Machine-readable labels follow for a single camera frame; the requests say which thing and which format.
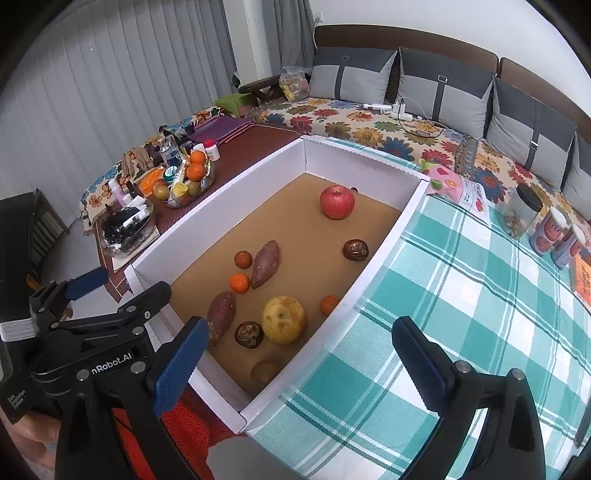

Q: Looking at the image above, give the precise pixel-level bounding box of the teal white plaid tablecloth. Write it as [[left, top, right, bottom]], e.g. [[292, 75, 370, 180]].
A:
[[246, 138, 591, 480]]

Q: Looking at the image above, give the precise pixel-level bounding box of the red apple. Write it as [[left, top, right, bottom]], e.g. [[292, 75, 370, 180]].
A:
[[320, 185, 356, 220]]

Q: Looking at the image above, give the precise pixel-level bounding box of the plastic snack bag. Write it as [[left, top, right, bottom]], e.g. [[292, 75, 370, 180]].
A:
[[279, 66, 310, 102]]

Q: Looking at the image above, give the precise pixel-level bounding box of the brown sweet potato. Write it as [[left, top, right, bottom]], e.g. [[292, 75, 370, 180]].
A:
[[206, 291, 236, 347], [250, 240, 280, 289]]

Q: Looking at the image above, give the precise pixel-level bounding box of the pink fruit print pouch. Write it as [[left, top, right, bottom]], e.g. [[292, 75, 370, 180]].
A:
[[420, 160, 490, 224]]

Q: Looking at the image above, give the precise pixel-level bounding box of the yellow green pear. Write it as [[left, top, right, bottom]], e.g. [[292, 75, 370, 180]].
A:
[[260, 295, 307, 345]]

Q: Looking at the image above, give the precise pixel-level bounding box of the person's left hand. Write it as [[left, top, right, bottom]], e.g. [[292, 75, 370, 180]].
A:
[[1, 412, 61, 470]]

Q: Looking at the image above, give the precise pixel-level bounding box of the white cardboard box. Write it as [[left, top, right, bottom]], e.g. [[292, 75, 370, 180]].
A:
[[124, 136, 429, 433]]

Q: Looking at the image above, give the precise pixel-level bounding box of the orange book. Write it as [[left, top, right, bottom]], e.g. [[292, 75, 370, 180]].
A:
[[570, 256, 591, 310]]

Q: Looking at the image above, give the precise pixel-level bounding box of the white power strip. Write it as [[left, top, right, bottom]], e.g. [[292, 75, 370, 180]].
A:
[[363, 102, 414, 121]]

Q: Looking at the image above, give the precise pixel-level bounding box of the floral sofa cover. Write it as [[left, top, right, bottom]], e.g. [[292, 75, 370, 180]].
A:
[[80, 96, 591, 236]]

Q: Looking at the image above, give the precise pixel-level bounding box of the orange labelled can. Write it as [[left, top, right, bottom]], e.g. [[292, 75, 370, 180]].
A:
[[551, 225, 586, 269], [529, 207, 567, 256]]

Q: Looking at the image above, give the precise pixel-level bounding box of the fruit basket tray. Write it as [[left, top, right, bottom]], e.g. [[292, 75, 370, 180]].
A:
[[138, 149, 221, 209]]

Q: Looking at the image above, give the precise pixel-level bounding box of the clear box of bottles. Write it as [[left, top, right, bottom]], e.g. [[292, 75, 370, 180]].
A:
[[99, 204, 159, 259]]

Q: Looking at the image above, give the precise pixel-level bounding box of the grey sofa cushion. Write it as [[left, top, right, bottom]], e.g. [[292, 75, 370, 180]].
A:
[[486, 79, 576, 189], [396, 47, 494, 139], [310, 47, 398, 104], [562, 133, 591, 222]]

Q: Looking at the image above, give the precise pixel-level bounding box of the small orange tangerine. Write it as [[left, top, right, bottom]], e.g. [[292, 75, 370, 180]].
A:
[[228, 273, 250, 294], [233, 250, 252, 270]]

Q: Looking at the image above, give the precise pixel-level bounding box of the clear jar black lid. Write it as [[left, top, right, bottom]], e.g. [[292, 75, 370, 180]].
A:
[[501, 184, 543, 240]]

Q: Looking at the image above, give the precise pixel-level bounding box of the dark brown mangosteen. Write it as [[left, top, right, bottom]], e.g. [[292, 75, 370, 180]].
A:
[[342, 239, 370, 261]]

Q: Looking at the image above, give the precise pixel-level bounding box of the dark red side table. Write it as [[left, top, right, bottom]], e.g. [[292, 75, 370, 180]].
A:
[[94, 124, 300, 303]]

